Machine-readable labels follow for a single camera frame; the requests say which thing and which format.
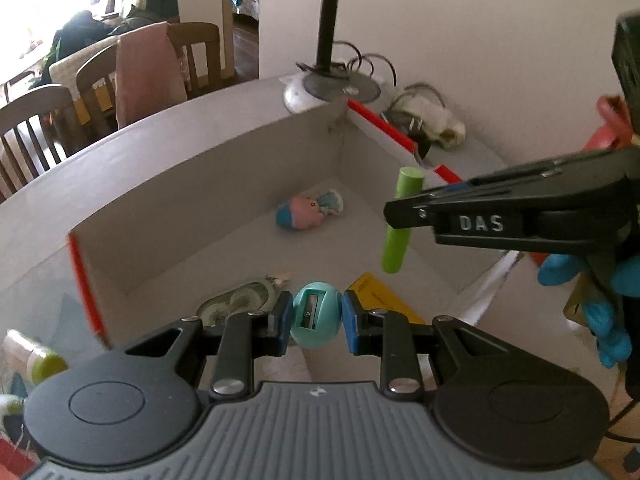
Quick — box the clear green correction tape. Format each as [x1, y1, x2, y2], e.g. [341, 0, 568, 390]
[196, 272, 296, 328]

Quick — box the brown wooden chair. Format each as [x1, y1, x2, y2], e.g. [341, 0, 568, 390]
[75, 21, 223, 133]

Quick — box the pink blue toy figure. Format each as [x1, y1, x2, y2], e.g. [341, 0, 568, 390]
[276, 189, 345, 232]

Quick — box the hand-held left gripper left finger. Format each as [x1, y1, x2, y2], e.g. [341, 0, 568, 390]
[122, 291, 294, 401]

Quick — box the pink cloth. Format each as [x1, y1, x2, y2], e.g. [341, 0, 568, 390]
[116, 24, 188, 128]

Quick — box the green lid toothpick jar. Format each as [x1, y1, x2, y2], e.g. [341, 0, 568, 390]
[0, 329, 68, 387]

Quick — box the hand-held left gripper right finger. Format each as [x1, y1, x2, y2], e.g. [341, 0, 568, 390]
[341, 290, 506, 402]

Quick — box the sofa with white cushions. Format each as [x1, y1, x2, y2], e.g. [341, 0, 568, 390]
[47, 0, 181, 92]

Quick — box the black lamp cable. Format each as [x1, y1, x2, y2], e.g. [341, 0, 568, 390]
[330, 40, 399, 92]

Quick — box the person's right hand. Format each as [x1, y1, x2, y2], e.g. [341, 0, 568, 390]
[537, 254, 633, 369]

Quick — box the green plastic tube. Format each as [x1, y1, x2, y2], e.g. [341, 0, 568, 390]
[381, 166, 425, 275]

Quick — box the dark clothes pile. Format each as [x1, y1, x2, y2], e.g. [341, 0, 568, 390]
[42, 10, 126, 76]

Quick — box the red cardboard box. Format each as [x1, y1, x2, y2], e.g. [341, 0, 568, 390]
[66, 99, 523, 356]

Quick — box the teal pencil sharpener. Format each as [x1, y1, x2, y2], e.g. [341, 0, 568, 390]
[291, 282, 346, 351]

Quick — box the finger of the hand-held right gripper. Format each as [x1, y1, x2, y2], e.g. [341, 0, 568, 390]
[443, 149, 632, 193]
[384, 172, 629, 229]

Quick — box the yellow cloth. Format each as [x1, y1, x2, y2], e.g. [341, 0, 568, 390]
[75, 82, 119, 126]

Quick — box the yellow small box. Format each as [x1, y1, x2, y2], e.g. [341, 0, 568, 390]
[346, 272, 426, 327]

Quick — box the dark wooden chair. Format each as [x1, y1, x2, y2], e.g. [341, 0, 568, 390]
[0, 85, 77, 202]

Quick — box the grey desk lamp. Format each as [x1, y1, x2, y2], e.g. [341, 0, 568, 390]
[283, 0, 382, 115]

